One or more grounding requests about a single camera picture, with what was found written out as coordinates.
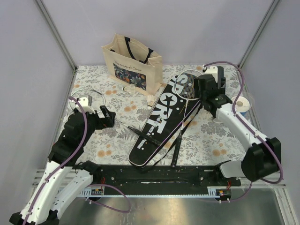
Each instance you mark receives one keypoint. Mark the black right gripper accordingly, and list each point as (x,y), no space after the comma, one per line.
(197,93)

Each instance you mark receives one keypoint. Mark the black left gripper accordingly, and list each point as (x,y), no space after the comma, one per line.
(108,121)

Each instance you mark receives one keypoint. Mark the white shuttlecock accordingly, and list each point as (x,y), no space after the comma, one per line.
(150,101)
(129,89)
(207,116)

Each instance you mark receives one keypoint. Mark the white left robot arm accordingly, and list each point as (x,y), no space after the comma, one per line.
(48,204)

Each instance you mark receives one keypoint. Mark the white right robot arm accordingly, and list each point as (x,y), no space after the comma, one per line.
(263,154)

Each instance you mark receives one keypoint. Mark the white racket black grip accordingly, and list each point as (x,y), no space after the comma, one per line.
(133,129)

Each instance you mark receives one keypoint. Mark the white blue tape roll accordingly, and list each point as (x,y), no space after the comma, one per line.
(241,105)

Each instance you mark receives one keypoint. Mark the white racket on cover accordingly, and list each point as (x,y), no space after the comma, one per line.
(184,88)

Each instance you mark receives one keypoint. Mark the clear plastic tube lid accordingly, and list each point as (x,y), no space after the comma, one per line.
(250,99)

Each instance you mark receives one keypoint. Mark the black sport racket cover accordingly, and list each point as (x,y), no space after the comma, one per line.
(163,122)

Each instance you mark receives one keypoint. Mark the beige floral tote bag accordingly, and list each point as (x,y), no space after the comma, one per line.
(130,62)

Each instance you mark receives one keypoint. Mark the floral table mat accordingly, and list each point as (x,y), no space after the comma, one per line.
(203,143)

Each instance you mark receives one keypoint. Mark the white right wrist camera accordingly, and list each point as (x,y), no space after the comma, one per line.
(213,70)

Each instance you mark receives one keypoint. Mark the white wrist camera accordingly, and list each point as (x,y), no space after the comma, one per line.
(213,70)
(86,103)

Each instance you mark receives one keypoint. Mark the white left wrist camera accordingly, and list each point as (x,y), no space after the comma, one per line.
(86,103)

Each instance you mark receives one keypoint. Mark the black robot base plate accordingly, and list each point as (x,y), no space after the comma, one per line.
(163,180)

